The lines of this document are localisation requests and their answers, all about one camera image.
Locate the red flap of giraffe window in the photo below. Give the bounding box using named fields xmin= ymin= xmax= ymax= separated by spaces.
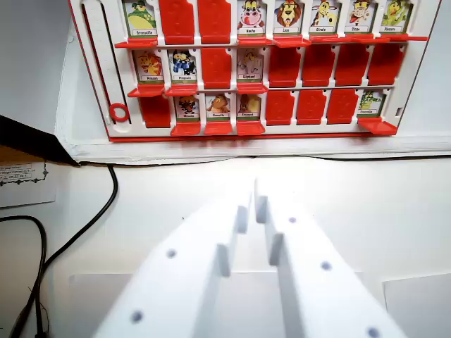
xmin=309 ymin=33 xmax=357 ymax=44

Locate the white rectangular sheet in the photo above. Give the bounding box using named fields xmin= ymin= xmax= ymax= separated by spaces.
xmin=382 ymin=273 xmax=451 ymax=338
xmin=68 ymin=273 xmax=135 ymax=338

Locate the white printed paper card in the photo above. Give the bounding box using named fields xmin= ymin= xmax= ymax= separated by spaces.
xmin=0 ymin=161 xmax=58 ymax=209

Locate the red and white game board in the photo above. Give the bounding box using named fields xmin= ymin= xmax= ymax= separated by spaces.
xmin=66 ymin=0 xmax=443 ymax=142

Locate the long black cable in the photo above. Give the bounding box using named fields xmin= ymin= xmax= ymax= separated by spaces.
xmin=9 ymin=163 xmax=119 ymax=338

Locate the looped black cable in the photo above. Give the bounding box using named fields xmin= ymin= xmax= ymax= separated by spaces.
xmin=0 ymin=215 xmax=50 ymax=338

